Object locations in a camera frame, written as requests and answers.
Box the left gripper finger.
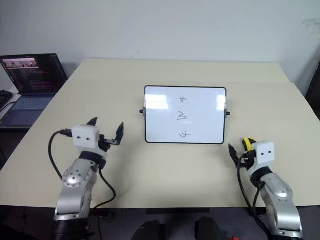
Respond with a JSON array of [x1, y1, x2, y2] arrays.
[[111, 122, 125, 146], [85, 116, 99, 127]]

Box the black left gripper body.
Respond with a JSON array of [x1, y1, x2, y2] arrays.
[[98, 133, 113, 154]]

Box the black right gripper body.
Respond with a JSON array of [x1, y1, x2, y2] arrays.
[[239, 150, 256, 172]]

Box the yellow object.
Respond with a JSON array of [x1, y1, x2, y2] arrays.
[[240, 137, 254, 152]]

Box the small black-framed whiteboard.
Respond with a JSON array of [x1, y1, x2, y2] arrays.
[[138, 85, 232, 146]]

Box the open blue laptop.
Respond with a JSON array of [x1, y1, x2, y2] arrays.
[[0, 52, 69, 130]]

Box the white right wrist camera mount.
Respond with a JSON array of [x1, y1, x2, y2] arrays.
[[247, 140, 276, 176]]

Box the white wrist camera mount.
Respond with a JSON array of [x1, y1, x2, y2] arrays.
[[70, 123, 109, 160], [247, 140, 276, 176]]

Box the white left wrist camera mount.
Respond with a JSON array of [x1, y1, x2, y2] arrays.
[[70, 123, 109, 160]]

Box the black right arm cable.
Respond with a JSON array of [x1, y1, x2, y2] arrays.
[[236, 154, 266, 227]]

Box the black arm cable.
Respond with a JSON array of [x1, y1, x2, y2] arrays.
[[48, 128, 117, 210], [236, 154, 266, 227]]

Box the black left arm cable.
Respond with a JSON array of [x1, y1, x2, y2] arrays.
[[48, 128, 117, 210]]

